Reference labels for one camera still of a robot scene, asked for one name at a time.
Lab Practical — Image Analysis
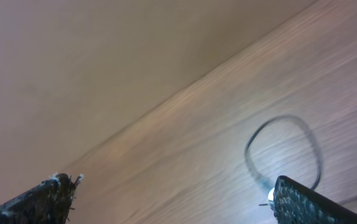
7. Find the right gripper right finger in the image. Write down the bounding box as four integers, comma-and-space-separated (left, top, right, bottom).
271, 175, 357, 224

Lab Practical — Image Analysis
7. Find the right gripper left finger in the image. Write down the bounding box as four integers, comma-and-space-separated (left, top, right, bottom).
0, 173, 83, 224

